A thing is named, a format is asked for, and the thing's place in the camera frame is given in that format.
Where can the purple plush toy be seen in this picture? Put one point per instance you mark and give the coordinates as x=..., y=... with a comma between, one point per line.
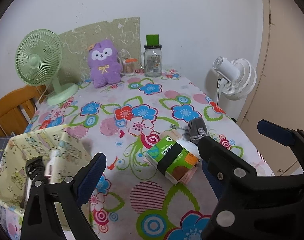
x=104, y=67

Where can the white standing fan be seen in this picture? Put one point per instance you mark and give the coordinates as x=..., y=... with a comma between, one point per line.
x=239, y=77

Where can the beige sock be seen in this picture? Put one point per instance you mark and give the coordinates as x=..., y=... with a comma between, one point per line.
x=173, y=135

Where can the green desk fan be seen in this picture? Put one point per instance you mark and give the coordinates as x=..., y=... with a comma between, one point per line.
x=34, y=62

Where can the floral tablecloth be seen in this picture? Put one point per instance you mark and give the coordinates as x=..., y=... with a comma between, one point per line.
x=147, y=97

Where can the beige door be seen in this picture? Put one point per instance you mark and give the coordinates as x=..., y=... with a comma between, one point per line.
x=287, y=67

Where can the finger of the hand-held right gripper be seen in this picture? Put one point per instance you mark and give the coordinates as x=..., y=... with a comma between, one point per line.
x=222, y=157
x=277, y=133

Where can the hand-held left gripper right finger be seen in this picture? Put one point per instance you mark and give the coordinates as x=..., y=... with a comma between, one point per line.
x=212, y=182

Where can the glass jar mug green lid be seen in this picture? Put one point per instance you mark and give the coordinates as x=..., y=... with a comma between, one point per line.
x=153, y=62

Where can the yellow cartoon fabric storage box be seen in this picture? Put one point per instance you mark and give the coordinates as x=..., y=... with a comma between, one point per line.
x=67, y=152

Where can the cotton swab container orange lid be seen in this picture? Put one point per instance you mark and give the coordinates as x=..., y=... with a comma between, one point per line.
x=129, y=67

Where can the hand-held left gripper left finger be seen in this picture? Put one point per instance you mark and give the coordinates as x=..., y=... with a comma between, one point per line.
x=89, y=180

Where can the green patterned wall board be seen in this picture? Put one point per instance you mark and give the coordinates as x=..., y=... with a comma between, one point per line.
x=127, y=37

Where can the green tissue packet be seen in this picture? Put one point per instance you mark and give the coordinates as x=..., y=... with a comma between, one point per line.
x=172, y=160

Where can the wooden bed headboard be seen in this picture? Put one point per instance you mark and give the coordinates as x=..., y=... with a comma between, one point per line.
x=9, y=112

